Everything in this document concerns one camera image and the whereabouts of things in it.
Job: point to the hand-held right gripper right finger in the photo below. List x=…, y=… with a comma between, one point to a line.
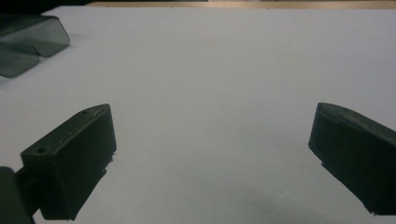
x=358, y=155

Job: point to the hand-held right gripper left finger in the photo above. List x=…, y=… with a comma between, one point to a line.
x=77, y=155

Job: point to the clear plastic compartment box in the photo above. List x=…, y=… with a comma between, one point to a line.
x=34, y=40

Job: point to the white board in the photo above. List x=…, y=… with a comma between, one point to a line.
x=211, y=93

